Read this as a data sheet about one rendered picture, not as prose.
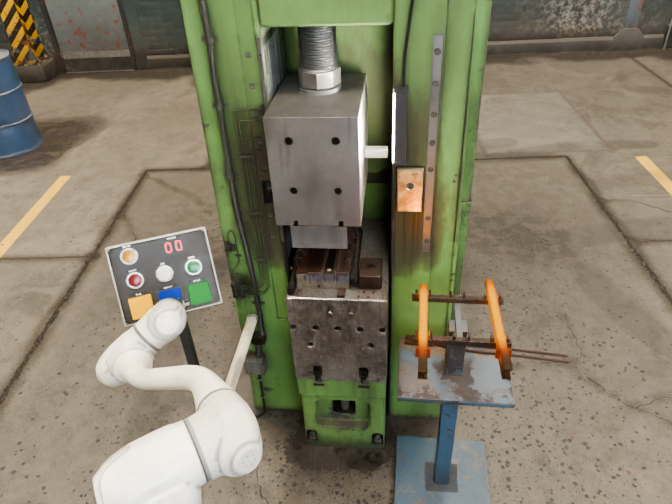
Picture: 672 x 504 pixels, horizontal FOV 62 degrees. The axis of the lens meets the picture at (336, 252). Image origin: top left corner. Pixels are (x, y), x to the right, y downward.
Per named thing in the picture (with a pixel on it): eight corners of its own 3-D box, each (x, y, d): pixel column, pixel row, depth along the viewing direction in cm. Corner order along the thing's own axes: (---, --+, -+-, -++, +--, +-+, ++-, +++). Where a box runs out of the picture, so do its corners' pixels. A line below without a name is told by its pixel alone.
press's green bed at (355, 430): (385, 451, 256) (385, 383, 229) (305, 446, 260) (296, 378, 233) (388, 362, 301) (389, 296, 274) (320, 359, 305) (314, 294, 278)
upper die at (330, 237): (347, 249, 199) (346, 226, 193) (292, 247, 201) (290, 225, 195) (356, 191, 232) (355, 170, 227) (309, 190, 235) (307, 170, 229)
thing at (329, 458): (394, 490, 240) (394, 488, 240) (263, 480, 247) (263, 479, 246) (396, 415, 272) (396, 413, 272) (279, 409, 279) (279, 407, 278)
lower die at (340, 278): (349, 289, 209) (348, 271, 204) (297, 287, 211) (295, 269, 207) (357, 228, 243) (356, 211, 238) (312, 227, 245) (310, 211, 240)
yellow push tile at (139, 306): (155, 314, 193) (150, 294, 192) (133, 320, 191) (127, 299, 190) (155, 314, 195) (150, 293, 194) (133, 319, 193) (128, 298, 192)
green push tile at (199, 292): (212, 300, 198) (207, 280, 197) (191, 306, 196) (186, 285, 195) (212, 300, 200) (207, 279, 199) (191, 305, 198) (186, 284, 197)
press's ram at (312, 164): (385, 227, 192) (386, 116, 168) (276, 225, 196) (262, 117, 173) (388, 171, 225) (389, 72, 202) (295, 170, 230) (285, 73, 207)
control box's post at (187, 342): (219, 449, 261) (168, 265, 199) (211, 448, 262) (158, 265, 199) (221, 442, 264) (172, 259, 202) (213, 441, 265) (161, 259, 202)
